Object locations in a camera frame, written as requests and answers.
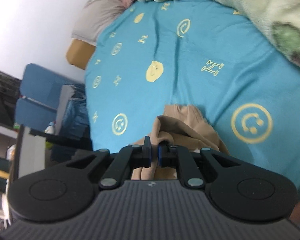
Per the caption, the grey pillow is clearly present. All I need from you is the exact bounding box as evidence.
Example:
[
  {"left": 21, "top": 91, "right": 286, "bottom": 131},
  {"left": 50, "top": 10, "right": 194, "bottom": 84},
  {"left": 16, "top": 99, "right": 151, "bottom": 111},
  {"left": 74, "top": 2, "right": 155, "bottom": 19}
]
[{"left": 71, "top": 0, "right": 125, "bottom": 46}]

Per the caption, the teal smiley bed sheet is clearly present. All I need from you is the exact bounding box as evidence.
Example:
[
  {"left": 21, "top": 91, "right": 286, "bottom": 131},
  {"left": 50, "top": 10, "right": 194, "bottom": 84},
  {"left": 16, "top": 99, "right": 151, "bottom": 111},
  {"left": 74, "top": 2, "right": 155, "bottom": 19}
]
[{"left": 85, "top": 0, "right": 300, "bottom": 192}]

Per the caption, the blue covered chair near bed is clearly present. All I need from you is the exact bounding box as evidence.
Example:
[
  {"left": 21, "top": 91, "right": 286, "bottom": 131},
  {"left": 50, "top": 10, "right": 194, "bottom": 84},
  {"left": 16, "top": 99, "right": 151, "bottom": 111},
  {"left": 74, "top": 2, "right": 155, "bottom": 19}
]
[{"left": 20, "top": 63, "right": 83, "bottom": 110}]

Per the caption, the blue covered chair behind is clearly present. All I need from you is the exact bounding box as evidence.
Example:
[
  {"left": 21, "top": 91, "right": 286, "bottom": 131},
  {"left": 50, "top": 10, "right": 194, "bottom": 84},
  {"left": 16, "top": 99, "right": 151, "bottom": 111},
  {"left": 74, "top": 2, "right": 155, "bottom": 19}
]
[{"left": 15, "top": 98, "right": 90, "bottom": 140}]

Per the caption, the grey folded cloth on chair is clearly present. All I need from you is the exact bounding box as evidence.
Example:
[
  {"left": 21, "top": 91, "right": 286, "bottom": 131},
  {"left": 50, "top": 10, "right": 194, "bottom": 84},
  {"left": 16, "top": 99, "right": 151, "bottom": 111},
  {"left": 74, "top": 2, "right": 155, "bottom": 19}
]
[{"left": 55, "top": 85, "right": 75, "bottom": 135}]

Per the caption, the tan t-shirt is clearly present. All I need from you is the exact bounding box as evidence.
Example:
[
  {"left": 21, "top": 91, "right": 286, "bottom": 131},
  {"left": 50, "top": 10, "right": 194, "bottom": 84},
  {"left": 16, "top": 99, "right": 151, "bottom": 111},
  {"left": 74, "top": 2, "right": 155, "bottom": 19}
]
[{"left": 131, "top": 105, "right": 230, "bottom": 180}]

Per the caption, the mustard yellow headboard cushion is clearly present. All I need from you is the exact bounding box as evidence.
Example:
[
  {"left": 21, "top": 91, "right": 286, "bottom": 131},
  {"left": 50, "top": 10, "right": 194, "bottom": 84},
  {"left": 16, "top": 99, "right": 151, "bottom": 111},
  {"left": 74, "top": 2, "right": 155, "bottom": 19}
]
[{"left": 65, "top": 39, "right": 96, "bottom": 70}]

